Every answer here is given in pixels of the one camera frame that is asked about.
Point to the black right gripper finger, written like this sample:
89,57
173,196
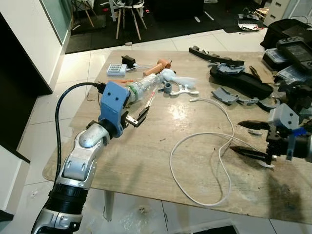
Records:
251,153
253,125

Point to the clear plastic bottle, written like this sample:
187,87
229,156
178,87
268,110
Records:
146,88

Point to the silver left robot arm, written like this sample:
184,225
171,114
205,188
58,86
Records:
80,156

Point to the red pen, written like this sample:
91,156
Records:
150,100

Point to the small grey plastic part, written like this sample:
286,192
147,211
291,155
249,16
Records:
247,101

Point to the light wooden table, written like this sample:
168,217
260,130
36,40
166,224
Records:
146,156

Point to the small grey cylinder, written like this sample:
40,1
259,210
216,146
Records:
168,87

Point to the orange pencil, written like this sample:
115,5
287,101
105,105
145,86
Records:
122,81

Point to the grey flat plastic part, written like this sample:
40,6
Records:
224,96

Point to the white plastic clamp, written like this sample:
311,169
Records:
183,90

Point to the white battery box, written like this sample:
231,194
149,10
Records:
117,70

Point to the white plastic wrapper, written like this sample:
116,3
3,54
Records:
175,77

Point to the small brown tool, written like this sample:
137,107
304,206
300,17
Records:
255,73

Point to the black mechanical device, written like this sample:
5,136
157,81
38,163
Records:
297,95

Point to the black power adapter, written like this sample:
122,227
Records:
128,61

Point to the clear plastic package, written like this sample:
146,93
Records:
291,74

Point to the clear plastic container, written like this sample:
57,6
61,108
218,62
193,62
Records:
275,57

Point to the long black plastic strip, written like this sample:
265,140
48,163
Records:
214,57

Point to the black controller device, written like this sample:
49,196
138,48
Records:
295,51

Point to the black rug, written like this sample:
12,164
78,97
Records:
170,24

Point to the black bag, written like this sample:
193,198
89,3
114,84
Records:
287,29

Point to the black and white floor device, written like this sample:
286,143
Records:
248,22

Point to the wooden leg stool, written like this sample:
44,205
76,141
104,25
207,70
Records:
127,9

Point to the black cabinet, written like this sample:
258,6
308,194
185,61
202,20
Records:
19,87

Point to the white cabinet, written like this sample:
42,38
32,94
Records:
278,9

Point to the wooden leg chair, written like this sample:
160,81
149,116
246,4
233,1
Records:
84,7

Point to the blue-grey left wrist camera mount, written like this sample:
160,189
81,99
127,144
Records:
113,100

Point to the grey bracket part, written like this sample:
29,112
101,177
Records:
229,68

